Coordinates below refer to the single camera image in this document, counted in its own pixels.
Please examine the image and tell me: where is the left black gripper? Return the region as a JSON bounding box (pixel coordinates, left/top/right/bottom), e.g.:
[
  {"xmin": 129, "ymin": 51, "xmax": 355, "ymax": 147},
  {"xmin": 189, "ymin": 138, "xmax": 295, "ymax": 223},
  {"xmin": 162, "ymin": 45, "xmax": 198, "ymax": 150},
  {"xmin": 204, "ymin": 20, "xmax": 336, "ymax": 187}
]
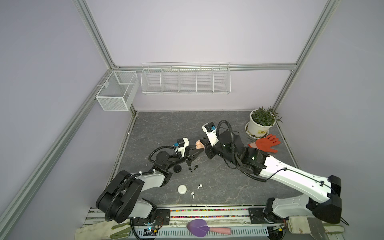
[{"xmin": 165, "ymin": 145, "xmax": 203, "ymax": 171}]

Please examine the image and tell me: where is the pink earbud charging case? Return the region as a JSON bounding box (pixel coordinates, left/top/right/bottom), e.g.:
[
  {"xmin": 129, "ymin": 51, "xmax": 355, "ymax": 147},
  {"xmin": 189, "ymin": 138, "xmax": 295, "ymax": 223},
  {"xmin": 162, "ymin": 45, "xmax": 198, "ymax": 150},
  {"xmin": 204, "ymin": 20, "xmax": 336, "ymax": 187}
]
[{"xmin": 196, "ymin": 140, "xmax": 205, "ymax": 149}]

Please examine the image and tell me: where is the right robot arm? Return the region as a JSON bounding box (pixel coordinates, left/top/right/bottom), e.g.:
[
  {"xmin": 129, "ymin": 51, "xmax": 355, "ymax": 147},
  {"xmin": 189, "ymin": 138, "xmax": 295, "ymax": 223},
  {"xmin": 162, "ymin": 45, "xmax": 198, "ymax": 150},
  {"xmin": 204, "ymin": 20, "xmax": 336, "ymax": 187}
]
[{"xmin": 201, "ymin": 120, "xmax": 342, "ymax": 224}]

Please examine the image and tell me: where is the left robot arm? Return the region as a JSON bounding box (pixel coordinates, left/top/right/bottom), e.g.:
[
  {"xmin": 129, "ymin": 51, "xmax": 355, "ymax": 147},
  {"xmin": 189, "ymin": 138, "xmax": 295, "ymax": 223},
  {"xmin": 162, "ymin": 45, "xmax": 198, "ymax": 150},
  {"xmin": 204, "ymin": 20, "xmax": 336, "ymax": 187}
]
[{"xmin": 96, "ymin": 146, "xmax": 204, "ymax": 224}]

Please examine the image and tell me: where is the black earbud charging case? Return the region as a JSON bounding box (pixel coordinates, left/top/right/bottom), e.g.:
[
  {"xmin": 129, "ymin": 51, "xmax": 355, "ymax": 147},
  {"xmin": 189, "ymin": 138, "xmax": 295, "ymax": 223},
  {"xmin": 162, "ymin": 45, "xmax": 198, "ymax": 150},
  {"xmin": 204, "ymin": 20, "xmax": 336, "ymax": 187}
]
[{"xmin": 173, "ymin": 165, "xmax": 182, "ymax": 173}]

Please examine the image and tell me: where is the white earbud charging case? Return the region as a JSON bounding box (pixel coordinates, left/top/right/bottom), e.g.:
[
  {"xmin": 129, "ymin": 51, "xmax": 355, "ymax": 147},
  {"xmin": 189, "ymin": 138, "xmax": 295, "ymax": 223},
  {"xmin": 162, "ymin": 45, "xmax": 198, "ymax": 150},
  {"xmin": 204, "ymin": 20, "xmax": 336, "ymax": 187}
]
[{"xmin": 178, "ymin": 185, "xmax": 187, "ymax": 195}]

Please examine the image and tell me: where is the white plant pot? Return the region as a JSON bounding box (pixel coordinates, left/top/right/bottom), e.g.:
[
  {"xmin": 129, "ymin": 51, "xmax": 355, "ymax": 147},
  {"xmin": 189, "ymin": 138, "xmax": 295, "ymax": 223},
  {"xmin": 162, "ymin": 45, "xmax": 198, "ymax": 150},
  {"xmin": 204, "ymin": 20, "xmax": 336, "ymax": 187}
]
[{"xmin": 245, "ymin": 112, "xmax": 276, "ymax": 139}]

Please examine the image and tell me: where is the red rubber glove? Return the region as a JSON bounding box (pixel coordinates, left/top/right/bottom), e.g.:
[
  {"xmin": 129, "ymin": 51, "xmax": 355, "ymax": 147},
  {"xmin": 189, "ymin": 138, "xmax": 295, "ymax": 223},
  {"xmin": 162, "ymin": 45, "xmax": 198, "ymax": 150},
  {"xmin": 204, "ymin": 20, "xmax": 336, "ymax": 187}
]
[{"xmin": 248, "ymin": 135, "xmax": 281, "ymax": 153}]

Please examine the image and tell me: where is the green potted plant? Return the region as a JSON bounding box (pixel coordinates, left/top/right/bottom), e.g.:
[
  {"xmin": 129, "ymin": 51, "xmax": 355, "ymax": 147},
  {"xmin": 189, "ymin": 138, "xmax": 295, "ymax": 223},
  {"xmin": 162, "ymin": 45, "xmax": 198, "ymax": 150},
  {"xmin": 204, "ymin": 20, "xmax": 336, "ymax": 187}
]
[{"xmin": 251, "ymin": 107, "xmax": 282, "ymax": 127}]

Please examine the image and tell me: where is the white mesh box basket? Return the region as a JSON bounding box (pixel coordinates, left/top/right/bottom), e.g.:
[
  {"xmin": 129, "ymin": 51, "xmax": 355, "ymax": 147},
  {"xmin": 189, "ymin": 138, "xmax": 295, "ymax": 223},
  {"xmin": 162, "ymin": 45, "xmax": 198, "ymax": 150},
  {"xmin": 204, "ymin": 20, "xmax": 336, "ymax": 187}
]
[{"xmin": 96, "ymin": 71, "xmax": 140, "ymax": 112}]

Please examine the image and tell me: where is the right white work glove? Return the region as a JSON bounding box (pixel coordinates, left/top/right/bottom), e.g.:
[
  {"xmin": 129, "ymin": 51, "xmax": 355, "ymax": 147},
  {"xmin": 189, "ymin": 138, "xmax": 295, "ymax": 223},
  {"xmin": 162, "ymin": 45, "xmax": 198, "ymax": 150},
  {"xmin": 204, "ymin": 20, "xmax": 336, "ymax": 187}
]
[{"xmin": 288, "ymin": 216, "xmax": 345, "ymax": 235}]

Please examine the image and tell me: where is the white work glove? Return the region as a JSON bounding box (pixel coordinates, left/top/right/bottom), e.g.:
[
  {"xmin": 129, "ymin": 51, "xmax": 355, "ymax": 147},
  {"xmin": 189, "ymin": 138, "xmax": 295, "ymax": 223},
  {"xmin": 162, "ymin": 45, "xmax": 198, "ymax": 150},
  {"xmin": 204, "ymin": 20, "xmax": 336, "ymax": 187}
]
[
  {"xmin": 75, "ymin": 219, "xmax": 132, "ymax": 240},
  {"xmin": 288, "ymin": 216, "xmax": 345, "ymax": 235}
]

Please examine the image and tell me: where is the left white work glove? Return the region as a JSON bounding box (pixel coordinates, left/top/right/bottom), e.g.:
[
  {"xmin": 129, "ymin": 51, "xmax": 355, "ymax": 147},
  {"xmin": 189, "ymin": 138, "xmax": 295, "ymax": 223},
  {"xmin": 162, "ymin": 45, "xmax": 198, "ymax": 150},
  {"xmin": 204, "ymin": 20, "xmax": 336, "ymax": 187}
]
[{"xmin": 75, "ymin": 219, "xmax": 132, "ymax": 240}]

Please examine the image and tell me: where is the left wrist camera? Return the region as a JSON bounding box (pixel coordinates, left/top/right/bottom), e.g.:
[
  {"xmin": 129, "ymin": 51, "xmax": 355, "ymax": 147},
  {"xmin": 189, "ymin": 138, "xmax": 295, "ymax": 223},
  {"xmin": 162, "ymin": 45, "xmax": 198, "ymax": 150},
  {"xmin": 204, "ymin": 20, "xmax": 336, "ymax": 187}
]
[{"xmin": 174, "ymin": 138, "xmax": 189, "ymax": 159}]

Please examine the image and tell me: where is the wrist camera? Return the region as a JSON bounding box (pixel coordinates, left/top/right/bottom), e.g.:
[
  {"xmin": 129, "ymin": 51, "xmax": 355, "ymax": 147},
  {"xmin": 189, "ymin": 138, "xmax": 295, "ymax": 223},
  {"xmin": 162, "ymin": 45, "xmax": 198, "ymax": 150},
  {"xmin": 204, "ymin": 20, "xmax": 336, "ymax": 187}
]
[
  {"xmin": 202, "ymin": 122, "xmax": 219, "ymax": 147},
  {"xmin": 174, "ymin": 138, "xmax": 189, "ymax": 159}
]

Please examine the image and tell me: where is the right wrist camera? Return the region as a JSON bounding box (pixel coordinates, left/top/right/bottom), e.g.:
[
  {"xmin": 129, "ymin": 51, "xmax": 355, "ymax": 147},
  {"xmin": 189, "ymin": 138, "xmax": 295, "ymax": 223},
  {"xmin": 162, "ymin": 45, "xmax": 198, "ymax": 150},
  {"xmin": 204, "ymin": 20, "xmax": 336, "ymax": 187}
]
[{"xmin": 202, "ymin": 122, "xmax": 219, "ymax": 147}]

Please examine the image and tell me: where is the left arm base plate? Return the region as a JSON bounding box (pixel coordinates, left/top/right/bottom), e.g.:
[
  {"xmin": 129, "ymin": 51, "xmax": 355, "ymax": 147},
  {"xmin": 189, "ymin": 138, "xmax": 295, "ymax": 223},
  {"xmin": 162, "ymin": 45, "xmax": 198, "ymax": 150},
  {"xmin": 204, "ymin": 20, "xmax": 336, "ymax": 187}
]
[{"xmin": 133, "ymin": 209, "xmax": 171, "ymax": 226}]

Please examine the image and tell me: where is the purple scoop pink handle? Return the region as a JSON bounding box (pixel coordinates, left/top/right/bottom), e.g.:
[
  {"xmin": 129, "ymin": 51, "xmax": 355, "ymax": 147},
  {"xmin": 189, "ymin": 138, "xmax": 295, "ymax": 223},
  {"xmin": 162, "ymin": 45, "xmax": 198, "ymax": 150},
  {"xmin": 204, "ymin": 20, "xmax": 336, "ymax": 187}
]
[{"xmin": 187, "ymin": 219, "xmax": 232, "ymax": 238}]

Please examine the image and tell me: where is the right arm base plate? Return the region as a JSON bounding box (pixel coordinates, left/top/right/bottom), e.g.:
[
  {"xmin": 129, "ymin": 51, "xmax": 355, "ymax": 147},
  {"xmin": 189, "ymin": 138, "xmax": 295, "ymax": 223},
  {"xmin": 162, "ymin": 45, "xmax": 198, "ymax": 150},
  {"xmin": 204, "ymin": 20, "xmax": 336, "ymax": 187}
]
[{"xmin": 248, "ymin": 207, "xmax": 289, "ymax": 224}]

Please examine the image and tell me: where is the white wire shelf basket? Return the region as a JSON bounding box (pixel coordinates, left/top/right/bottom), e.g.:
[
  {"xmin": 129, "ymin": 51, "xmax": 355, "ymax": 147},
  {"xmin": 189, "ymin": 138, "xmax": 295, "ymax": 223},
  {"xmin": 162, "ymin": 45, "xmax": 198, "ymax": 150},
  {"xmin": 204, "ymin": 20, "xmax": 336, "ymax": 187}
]
[{"xmin": 141, "ymin": 62, "xmax": 232, "ymax": 95}]

